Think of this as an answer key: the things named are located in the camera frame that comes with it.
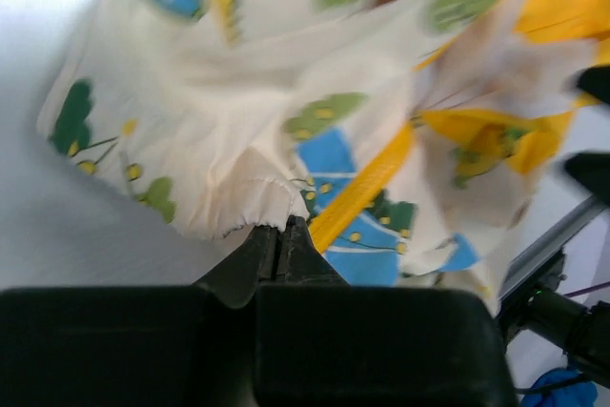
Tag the yellow cream dinosaur print jacket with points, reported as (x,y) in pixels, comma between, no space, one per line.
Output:
(410,135)

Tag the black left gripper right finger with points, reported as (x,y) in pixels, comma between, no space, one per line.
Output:
(318,342)

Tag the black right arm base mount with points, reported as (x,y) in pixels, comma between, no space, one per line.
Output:
(581,332)

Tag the aluminium front table rail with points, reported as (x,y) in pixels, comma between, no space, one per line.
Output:
(542,249)

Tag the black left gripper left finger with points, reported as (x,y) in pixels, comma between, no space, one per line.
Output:
(135,345)

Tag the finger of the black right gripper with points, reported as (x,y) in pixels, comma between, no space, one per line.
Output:
(592,171)
(592,86)

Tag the blue object at base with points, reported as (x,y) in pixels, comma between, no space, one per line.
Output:
(560,387)

